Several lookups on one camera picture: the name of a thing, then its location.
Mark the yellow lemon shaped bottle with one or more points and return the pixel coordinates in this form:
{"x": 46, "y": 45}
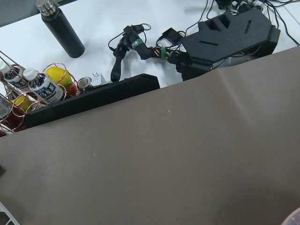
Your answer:
{"x": 60, "y": 76}

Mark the copper wire basket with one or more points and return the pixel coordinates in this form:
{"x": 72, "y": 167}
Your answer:
{"x": 24, "y": 102}

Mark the white power plug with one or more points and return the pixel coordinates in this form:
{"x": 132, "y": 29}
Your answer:
{"x": 96, "y": 79}

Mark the large black plastic housing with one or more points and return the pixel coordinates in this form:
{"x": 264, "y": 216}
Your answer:
{"x": 224, "y": 36}

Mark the small silver metal can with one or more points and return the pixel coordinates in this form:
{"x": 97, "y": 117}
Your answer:
{"x": 84, "y": 84}

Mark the long black bar device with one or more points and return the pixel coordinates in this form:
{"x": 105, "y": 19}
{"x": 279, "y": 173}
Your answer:
{"x": 97, "y": 97}

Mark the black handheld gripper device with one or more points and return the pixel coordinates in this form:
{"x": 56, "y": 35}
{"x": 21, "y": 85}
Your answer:
{"x": 131, "y": 41}

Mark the right tea bottle white cap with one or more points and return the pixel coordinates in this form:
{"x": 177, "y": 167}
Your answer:
{"x": 43, "y": 86}

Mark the white wire cup rack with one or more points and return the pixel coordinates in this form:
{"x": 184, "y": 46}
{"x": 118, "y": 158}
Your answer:
{"x": 6, "y": 218}

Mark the black insulated water bottle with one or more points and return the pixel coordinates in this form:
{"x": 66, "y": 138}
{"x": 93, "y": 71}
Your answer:
{"x": 59, "y": 26}

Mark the pink bowl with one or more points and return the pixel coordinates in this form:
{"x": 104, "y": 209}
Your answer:
{"x": 293, "y": 218}

